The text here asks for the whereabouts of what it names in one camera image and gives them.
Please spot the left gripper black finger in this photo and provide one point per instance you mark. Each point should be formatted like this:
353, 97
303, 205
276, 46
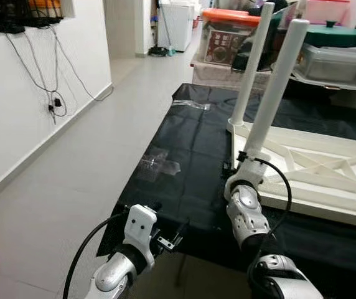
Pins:
181, 232
155, 205

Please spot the white plastic children table top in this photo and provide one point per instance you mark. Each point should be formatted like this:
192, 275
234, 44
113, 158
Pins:
327, 180

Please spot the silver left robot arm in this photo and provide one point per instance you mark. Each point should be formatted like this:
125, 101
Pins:
112, 277

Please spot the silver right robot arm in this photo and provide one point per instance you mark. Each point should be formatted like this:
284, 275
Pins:
246, 215

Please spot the black tablecloth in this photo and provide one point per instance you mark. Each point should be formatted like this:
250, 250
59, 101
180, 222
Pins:
184, 187

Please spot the clear tape patch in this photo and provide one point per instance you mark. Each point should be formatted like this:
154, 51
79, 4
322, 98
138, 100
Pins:
156, 165

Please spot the clear plastic wrap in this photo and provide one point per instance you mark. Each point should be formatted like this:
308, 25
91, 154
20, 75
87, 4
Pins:
192, 104

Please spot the patterned beige bench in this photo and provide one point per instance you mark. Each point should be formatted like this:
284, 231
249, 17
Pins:
215, 75

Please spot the black round basin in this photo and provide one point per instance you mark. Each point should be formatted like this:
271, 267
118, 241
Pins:
315, 92

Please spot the black plastic bag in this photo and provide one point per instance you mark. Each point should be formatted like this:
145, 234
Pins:
266, 53

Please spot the storage box with orange lid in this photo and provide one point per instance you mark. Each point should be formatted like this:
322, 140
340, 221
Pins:
224, 40

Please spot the floor mop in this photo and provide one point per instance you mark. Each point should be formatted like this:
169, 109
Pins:
162, 51

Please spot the black power adapter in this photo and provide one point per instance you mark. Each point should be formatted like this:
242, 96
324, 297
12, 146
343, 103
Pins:
58, 101

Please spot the clear plastic storage box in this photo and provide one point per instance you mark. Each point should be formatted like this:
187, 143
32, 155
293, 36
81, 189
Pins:
333, 65

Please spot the white appliance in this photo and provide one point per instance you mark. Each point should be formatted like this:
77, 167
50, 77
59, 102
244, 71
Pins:
175, 25

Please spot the dark green round lid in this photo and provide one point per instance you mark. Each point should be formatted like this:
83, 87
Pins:
337, 34

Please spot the pink storage box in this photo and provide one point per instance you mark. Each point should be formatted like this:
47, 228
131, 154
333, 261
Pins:
324, 11

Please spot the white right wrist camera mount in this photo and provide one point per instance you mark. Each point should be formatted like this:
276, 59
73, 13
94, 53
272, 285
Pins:
249, 168

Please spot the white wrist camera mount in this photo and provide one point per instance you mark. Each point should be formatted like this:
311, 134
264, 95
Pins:
139, 227
249, 168

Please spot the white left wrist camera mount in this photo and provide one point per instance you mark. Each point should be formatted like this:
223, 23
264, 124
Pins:
139, 227

